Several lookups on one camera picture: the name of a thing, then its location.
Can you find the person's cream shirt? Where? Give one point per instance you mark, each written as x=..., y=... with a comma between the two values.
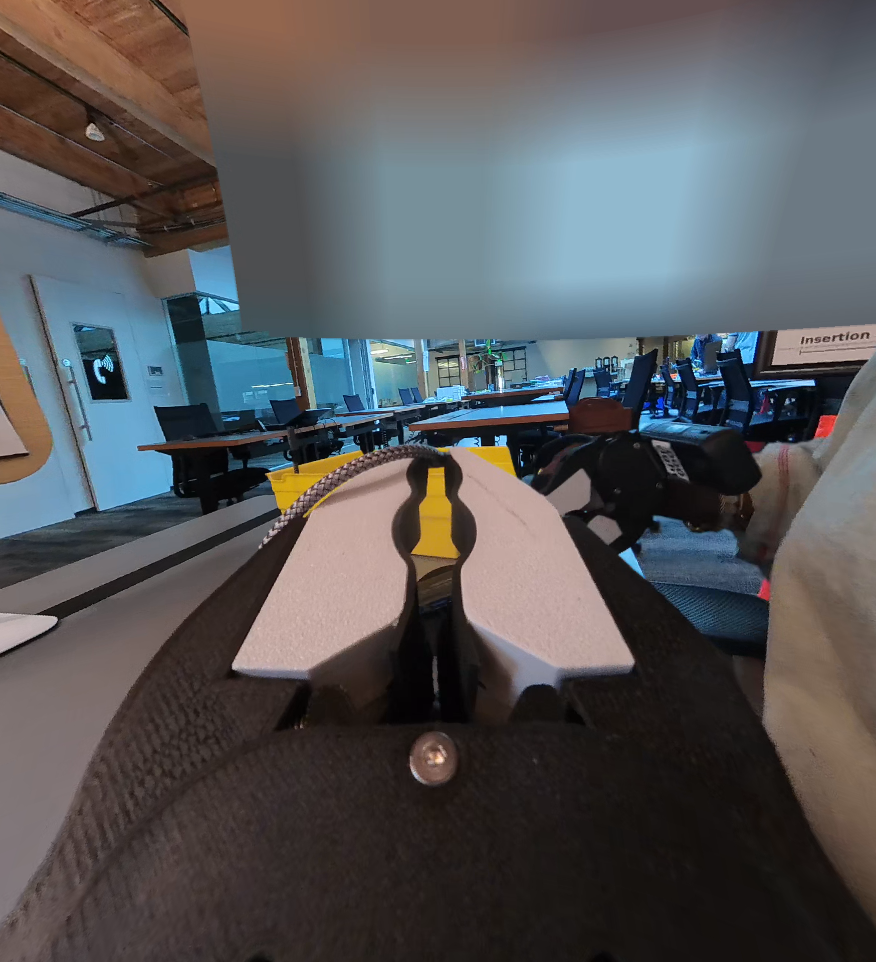
x=851, y=676

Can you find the person's right hand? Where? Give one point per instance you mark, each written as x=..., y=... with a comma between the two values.
x=712, y=512

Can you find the wooden office desk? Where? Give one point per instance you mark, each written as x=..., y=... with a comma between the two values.
x=205, y=442
x=498, y=415

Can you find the wooden poster board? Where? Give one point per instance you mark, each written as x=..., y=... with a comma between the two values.
x=32, y=421

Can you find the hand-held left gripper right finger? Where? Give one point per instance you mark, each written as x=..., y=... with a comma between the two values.
x=536, y=594

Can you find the yellow plastic bin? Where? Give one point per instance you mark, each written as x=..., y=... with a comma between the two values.
x=295, y=488

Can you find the black office chair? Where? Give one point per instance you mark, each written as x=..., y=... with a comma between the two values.
x=182, y=421
x=641, y=383
x=735, y=391

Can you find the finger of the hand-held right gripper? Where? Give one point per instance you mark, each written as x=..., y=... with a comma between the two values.
x=577, y=488
x=609, y=530

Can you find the brown wooden chair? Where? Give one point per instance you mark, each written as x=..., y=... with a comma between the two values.
x=596, y=415

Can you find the person's right forearm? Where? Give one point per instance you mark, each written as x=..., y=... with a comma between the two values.
x=784, y=511

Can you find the white door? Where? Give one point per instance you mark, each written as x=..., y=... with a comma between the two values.
x=137, y=451

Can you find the dark fabric office chair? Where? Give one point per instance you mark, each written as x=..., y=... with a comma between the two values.
x=708, y=616

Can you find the ceiling spot lamp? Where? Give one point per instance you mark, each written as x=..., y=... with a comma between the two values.
x=94, y=132

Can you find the black phone sign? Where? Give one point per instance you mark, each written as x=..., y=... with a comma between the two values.
x=101, y=368

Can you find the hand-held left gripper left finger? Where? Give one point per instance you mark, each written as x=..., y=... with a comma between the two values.
x=325, y=586

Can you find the framed instruction sign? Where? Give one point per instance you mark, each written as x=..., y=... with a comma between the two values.
x=829, y=349

